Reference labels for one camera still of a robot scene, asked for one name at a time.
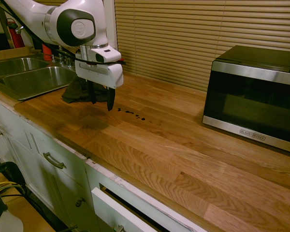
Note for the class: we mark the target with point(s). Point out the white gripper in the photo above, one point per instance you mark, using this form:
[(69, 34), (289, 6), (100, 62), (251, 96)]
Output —
[(99, 73)]

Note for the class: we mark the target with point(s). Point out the dark cloth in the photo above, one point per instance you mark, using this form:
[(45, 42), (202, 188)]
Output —
[(73, 93)]

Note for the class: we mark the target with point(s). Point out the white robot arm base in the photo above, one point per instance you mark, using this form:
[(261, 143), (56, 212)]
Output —
[(2, 217)]

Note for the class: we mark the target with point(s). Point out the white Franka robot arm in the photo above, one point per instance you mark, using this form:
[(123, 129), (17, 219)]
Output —
[(62, 14)]

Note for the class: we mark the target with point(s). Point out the dark liquid spill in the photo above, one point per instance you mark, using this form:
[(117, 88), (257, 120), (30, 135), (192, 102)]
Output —
[(129, 112)]

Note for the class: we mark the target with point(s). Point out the stainless steel double sink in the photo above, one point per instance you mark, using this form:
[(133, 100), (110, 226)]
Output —
[(36, 79)]

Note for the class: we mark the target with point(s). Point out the orange-red bottle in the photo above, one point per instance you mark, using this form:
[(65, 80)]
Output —
[(47, 52)]

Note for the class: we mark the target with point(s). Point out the white kitchen cabinet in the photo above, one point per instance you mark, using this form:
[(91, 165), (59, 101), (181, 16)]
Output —
[(38, 149)]

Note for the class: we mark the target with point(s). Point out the wide beige window blinds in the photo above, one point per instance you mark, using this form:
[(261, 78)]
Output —
[(183, 36)]

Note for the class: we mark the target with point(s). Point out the red fire extinguisher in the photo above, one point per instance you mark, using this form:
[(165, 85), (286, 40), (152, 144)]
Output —
[(17, 38)]

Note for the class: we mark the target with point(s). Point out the chrome faucet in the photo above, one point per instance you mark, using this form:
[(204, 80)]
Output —
[(18, 29)]

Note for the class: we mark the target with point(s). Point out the white open drawer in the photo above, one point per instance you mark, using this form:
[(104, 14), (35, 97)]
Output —
[(116, 212)]

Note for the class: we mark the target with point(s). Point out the black and silver microwave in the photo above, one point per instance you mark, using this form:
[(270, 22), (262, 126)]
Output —
[(251, 96)]

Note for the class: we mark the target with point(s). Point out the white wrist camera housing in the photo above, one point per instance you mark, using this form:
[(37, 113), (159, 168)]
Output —
[(106, 55)]

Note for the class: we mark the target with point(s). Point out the black metal cart frame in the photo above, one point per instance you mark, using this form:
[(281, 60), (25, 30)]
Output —
[(12, 166)]

